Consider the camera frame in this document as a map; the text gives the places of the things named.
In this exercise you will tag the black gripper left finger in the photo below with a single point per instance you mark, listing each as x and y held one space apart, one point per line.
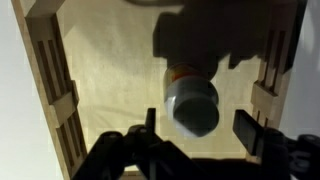
151 120

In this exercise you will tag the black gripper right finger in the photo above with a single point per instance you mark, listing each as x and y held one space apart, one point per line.
248 131

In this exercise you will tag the white medicine bottle lid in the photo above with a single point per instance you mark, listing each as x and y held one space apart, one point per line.
195 108

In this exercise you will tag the square wooden slatted tray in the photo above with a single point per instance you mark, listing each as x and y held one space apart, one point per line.
113 83

